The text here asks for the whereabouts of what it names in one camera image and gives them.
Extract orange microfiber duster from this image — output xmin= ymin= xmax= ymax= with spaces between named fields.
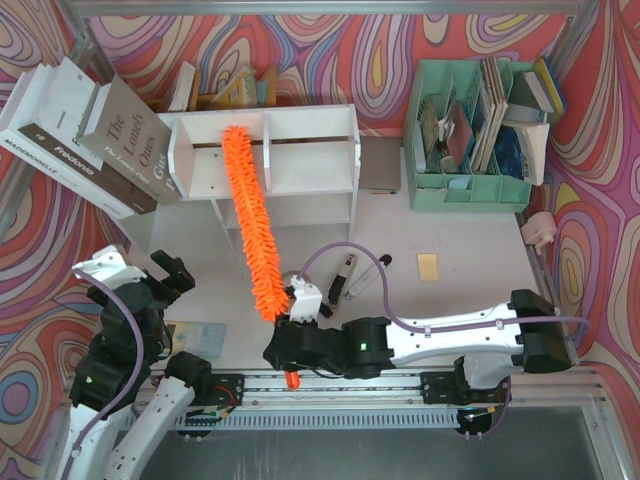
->
xmin=220 ymin=126 xmax=302 ymax=391

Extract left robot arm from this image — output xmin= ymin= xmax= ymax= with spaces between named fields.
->
xmin=53 ymin=245 xmax=212 ymax=479

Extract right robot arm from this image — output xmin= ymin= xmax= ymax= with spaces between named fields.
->
xmin=263 ymin=289 xmax=573 ymax=405

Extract white wooden bookshelf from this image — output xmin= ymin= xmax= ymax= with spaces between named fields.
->
xmin=160 ymin=105 xmax=361 ymax=248

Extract black T-shaped plastic part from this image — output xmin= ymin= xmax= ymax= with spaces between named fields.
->
xmin=319 ymin=303 xmax=333 ymax=318

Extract black white stapler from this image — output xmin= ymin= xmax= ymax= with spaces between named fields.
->
xmin=326 ymin=253 xmax=358 ymax=309

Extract white marker black cap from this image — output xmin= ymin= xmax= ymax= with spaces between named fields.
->
xmin=344 ymin=254 xmax=392 ymax=301

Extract brown book Fredonia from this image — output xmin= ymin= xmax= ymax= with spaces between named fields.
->
xmin=18 ymin=123 xmax=157 ymax=214

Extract yellow sticky note pad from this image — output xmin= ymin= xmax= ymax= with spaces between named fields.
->
xmin=417 ymin=253 xmax=439 ymax=282

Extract grey book The Lonely Ones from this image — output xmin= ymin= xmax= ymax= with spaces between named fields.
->
xmin=79 ymin=76 xmax=181 ymax=205

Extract wooden rack with books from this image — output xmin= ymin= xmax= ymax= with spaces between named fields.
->
xmin=156 ymin=62 xmax=277 ymax=112

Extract grey notebook with pencil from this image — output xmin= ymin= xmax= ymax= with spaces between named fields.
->
xmin=359 ymin=136 xmax=401 ymax=192

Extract white book Mademoiselle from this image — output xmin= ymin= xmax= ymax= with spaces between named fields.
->
xmin=0 ymin=56 xmax=136 ymax=219

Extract mint green desk organizer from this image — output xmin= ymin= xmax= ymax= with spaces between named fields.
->
xmin=403 ymin=56 xmax=531 ymax=213

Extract pink piggy figurine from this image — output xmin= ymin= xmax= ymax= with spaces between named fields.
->
xmin=521 ymin=211 xmax=557 ymax=255

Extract white paperback book stack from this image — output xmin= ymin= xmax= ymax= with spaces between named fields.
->
xmin=495 ymin=119 xmax=550 ymax=186

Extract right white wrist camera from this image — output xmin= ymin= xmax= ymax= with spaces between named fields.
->
xmin=289 ymin=275 xmax=323 ymax=323

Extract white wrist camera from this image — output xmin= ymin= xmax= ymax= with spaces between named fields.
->
xmin=289 ymin=275 xmax=323 ymax=323
xmin=72 ymin=244 xmax=147 ymax=290

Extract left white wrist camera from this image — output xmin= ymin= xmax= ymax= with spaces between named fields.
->
xmin=72 ymin=244 xmax=147 ymax=290

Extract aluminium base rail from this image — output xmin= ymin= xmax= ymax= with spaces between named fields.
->
xmin=59 ymin=368 xmax=609 ymax=436

